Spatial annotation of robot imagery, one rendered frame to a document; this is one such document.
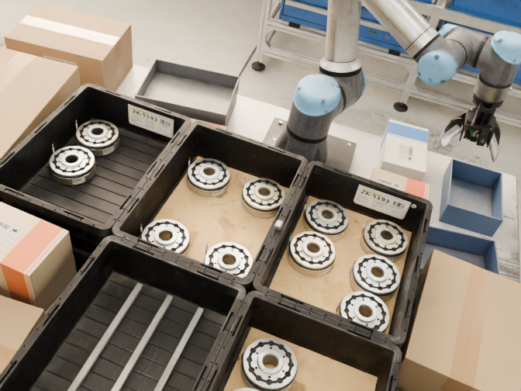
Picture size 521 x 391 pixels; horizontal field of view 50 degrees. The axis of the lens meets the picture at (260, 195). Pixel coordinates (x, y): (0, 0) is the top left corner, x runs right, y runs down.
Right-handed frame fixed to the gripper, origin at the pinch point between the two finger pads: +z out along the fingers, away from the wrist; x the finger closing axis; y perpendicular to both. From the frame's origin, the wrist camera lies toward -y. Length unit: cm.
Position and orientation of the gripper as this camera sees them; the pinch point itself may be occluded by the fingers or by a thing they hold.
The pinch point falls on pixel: (464, 153)
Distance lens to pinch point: 161.3
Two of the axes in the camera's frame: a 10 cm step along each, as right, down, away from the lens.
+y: -3.2, 6.6, -6.8
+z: -0.4, 7.1, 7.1
